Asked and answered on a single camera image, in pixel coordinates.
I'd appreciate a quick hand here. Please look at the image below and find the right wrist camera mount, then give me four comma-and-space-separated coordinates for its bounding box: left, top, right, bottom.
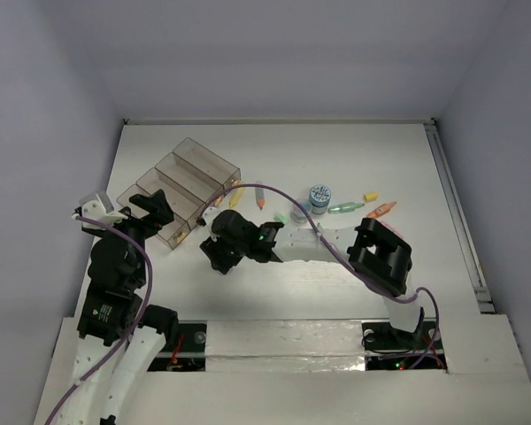
196, 206, 222, 232

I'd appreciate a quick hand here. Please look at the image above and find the aluminium rail right edge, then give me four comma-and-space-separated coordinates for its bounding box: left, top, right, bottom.
424, 120, 496, 314

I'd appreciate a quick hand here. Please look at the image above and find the green clear clip pen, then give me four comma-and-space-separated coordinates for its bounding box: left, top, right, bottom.
327, 202, 365, 214

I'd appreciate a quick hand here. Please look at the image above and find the yellow highlighter pen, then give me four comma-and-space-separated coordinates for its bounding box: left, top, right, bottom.
228, 188, 244, 209

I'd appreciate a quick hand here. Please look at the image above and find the green pen cap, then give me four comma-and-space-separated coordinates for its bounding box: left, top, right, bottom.
274, 213, 289, 225

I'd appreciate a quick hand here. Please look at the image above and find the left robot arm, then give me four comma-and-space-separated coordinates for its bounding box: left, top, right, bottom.
46, 189, 178, 424

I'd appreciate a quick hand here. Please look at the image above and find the yellow pen cap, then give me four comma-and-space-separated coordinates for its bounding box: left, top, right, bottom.
362, 191, 378, 203

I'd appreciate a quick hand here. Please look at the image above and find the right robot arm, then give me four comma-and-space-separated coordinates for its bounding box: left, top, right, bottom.
196, 208, 424, 347

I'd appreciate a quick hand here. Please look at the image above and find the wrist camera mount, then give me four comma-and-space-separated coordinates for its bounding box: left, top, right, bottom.
196, 206, 222, 232
72, 190, 127, 230

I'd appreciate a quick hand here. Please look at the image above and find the orange clear clip pen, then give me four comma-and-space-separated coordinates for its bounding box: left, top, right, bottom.
366, 202, 396, 219

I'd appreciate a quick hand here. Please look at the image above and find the orange tip marker pen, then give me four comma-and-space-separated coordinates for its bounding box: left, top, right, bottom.
255, 182, 266, 210

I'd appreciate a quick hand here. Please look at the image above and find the blue slime jar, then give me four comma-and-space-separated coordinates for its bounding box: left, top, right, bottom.
309, 184, 332, 215

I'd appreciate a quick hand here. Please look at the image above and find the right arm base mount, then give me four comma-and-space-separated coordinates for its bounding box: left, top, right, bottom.
362, 321, 448, 371

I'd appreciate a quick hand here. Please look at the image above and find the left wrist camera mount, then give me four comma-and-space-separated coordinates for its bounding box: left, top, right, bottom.
72, 190, 127, 230

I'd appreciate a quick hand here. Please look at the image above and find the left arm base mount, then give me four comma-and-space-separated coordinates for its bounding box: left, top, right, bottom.
148, 321, 207, 372

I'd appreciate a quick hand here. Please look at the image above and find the smoky clear drawer organizer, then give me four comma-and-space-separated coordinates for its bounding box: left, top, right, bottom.
117, 137, 241, 250

